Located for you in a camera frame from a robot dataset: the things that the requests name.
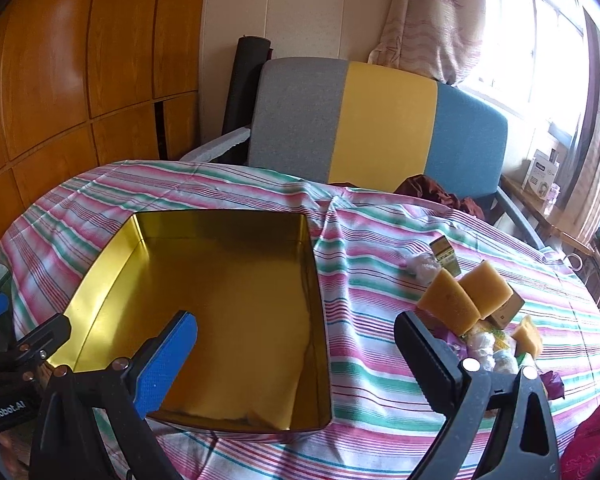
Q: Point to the red cloth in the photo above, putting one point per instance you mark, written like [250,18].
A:
[590,435]

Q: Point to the white printed carton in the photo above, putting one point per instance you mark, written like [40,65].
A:
[540,175]

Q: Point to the grey yellow blue chair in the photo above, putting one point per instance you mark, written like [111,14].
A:
[300,120]

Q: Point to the window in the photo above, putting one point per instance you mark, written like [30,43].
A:
[520,50]

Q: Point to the gold metal tin box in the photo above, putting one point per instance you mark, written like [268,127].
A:
[230,285]

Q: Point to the small green gold box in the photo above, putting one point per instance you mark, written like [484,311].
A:
[445,255]

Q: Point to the wooden wardrobe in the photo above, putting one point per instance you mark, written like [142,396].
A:
[55,60]

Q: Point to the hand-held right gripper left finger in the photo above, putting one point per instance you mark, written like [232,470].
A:
[165,360]

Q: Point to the black rolled mat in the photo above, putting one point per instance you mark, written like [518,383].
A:
[242,85]

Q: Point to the maroon cloth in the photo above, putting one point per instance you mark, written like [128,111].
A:
[425,187]

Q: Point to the purple snack packet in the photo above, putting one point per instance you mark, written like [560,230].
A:
[552,385]
[452,345]

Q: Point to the striped pink green tablecloth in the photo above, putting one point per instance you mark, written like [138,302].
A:
[205,185]

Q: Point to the pale patterned curtain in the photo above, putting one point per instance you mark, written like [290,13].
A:
[430,20]

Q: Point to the small pale bottle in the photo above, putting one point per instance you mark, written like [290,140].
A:
[551,199]

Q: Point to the clear plastic wrap ball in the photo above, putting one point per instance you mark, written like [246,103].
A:
[504,360]
[480,342]
[422,265]

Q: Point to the small yellow sponge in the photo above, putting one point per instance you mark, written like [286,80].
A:
[527,335]

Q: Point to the small cardboard box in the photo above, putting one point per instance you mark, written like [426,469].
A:
[510,310]

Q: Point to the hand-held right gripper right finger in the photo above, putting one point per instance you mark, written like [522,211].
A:
[430,360]

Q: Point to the green edged snack packet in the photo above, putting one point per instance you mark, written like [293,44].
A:
[502,342]

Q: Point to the wooden side table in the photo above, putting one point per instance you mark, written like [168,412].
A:
[560,220]

